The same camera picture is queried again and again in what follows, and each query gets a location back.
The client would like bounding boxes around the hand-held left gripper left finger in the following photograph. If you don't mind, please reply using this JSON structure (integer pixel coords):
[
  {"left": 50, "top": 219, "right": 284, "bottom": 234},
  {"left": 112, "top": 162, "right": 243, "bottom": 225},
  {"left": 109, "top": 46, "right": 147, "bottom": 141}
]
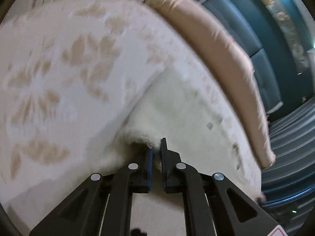
[{"left": 29, "top": 149, "right": 155, "bottom": 236}]

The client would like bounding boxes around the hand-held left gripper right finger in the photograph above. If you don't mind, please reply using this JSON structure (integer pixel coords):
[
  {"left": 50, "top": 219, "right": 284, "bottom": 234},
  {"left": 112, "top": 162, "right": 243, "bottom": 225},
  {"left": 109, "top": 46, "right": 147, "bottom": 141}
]
[{"left": 160, "top": 138, "right": 289, "bottom": 236}]

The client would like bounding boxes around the cream knit garment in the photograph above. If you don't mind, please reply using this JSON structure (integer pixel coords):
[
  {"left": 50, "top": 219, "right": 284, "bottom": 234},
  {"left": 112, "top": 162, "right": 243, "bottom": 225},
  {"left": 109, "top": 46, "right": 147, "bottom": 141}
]
[{"left": 116, "top": 72, "right": 265, "bottom": 203}]

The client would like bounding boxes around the butterfly print fleece blanket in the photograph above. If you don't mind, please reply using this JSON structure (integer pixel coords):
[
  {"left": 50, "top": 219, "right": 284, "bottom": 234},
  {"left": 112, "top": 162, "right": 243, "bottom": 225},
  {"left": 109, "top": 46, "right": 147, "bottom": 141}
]
[{"left": 0, "top": 0, "right": 265, "bottom": 236}]

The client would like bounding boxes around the pink duvet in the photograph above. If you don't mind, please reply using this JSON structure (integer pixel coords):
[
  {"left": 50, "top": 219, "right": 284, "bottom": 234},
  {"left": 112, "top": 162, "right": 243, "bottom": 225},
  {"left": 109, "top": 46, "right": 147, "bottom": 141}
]
[{"left": 144, "top": 0, "right": 276, "bottom": 171}]

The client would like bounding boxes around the blue-grey curtain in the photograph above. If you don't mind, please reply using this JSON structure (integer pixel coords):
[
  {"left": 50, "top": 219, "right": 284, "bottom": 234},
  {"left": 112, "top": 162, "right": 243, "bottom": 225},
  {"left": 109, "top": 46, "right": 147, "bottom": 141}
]
[{"left": 260, "top": 96, "right": 315, "bottom": 236}]

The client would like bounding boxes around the teal padded headboard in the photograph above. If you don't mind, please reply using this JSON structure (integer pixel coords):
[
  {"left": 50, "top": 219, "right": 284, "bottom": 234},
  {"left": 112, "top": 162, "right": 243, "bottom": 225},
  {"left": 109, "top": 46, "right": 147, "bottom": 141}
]
[{"left": 195, "top": 0, "right": 283, "bottom": 115}]

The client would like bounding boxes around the framed wall picture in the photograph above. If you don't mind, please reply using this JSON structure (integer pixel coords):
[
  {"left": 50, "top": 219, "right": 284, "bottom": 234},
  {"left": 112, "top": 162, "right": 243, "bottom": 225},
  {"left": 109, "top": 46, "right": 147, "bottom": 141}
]
[{"left": 252, "top": 0, "right": 311, "bottom": 72}]

